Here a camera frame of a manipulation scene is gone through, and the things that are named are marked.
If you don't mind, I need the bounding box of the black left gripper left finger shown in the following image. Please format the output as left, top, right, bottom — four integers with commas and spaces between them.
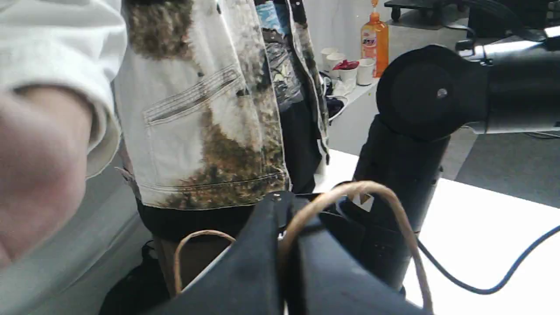
151, 192, 294, 315

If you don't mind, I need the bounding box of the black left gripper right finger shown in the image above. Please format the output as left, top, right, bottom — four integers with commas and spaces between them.
287, 217, 425, 315

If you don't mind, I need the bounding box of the brown paper bag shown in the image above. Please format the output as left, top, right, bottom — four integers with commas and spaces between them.
173, 181, 434, 315

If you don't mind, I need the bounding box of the person's right forearm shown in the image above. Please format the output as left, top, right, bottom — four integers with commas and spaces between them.
0, 86, 93, 268

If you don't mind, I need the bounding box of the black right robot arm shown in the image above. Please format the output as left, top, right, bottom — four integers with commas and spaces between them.
353, 37, 560, 235

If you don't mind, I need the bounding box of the white side cabinet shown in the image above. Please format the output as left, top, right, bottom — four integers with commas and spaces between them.
328, 78, 379, 155

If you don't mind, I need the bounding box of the person in camouflage jacket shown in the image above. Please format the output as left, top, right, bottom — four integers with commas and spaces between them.
0, 0, 331, 241

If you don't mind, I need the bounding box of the black cloth on cabinet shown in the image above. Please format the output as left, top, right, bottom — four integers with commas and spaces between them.
326, 97, 346, 121

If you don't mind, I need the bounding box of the white cup with red content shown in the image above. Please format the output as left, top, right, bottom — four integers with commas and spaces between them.
332, 59, 360, 82

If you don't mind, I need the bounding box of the white paper cup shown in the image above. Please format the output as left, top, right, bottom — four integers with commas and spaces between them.
356, 58, 377, 86
321, 47, 346, 73

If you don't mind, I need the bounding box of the white paper cup behind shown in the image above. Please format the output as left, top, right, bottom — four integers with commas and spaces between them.
321, 47, 346, 73

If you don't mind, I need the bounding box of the orange detergent bottle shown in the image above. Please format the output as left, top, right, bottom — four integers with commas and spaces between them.
360, 0, 389, 78

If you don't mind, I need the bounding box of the black cable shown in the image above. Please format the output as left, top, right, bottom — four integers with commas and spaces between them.
416, 225, 560, 295

